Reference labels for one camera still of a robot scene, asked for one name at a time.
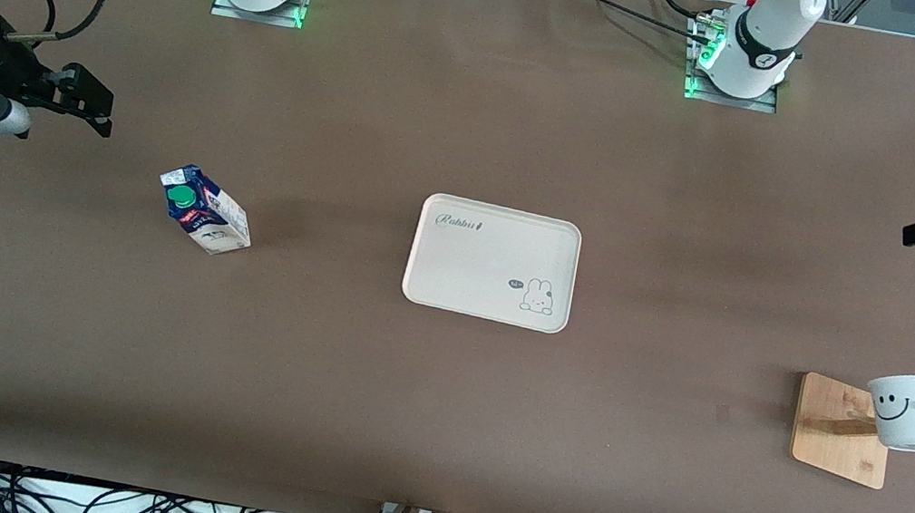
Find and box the cream rabbit print tray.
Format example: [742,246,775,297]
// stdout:
[399,189,587,337]

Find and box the wooden mug rack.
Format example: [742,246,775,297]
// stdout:
[786,335,915,497]

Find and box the blue milk carton green cap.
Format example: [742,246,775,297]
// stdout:
[149,160,262,261]

